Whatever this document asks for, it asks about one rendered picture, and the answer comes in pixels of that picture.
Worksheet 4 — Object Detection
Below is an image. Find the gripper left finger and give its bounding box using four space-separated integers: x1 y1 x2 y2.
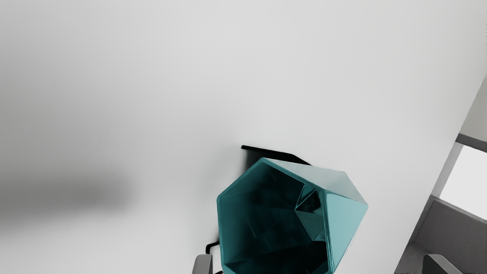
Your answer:
192 254 213 274

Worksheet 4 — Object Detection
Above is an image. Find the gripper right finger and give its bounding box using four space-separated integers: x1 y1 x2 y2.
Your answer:
423 254 463 274

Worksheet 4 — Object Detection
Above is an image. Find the teal faceted mug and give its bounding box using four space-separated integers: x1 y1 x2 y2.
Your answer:
216 157 369 274

